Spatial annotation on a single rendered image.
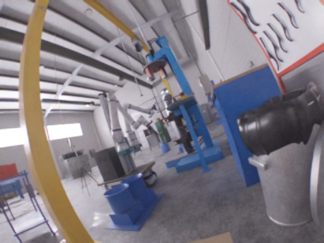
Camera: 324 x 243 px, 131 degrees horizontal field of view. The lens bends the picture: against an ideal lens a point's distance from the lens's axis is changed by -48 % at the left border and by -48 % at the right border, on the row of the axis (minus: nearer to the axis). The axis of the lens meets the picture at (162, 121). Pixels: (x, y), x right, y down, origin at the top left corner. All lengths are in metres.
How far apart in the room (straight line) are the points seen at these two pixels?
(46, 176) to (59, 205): 0.21
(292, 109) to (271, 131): 0.12
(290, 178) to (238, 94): 0.78
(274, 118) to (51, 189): 1.24
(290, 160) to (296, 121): 0.17
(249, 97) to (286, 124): 0.70
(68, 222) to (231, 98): 1.52
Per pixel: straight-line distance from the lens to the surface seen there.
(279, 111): 0.58
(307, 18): 1.62
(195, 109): 2.87
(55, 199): 1.07
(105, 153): 2.37
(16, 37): 6.38
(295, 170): 0.68
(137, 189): 1.66
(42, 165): 1.06
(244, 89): 1.23
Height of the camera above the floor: 0.73
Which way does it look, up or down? 5 degrees up
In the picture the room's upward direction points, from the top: 22 degrees counter-clockwise
